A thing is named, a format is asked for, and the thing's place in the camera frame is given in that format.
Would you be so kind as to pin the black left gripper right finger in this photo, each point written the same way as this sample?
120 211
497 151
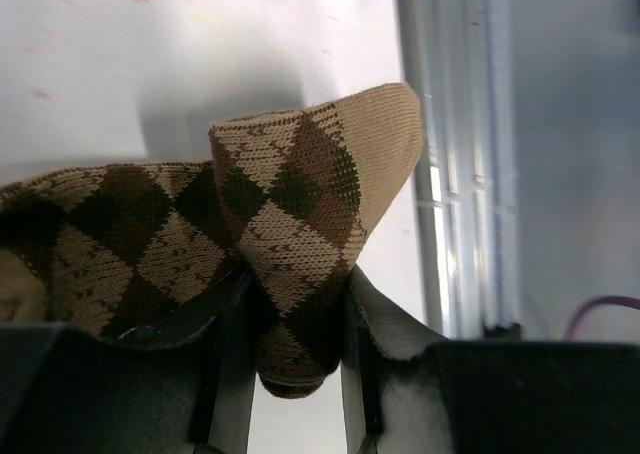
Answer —
390 389

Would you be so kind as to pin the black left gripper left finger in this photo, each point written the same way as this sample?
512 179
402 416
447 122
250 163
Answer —
188 378

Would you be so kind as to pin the tan brown argyle sock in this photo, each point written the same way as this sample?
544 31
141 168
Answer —
293 195

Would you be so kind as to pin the aluminium frame rail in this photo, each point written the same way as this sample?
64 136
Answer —
457 57

